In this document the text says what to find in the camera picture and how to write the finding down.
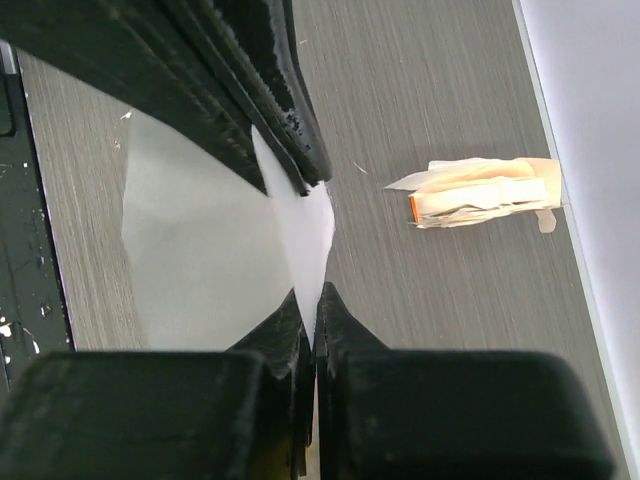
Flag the stack of paper filters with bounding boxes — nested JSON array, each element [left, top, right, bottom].
[[386, 157, 562, 234]]

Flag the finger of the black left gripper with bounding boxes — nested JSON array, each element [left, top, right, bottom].
[[1, 1, 265, 191], [166, 1, 332, 196]]

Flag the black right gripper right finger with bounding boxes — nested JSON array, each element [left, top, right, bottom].
[[315, 283, 615, 479]]

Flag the white paper coffee filter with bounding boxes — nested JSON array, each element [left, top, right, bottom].
[[122, 113, 335, 351]]

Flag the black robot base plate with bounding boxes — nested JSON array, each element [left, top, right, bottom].
[[1, 41, 74, 400]]

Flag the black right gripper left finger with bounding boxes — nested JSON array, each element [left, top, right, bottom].
[[1, 295, 314, 479]]

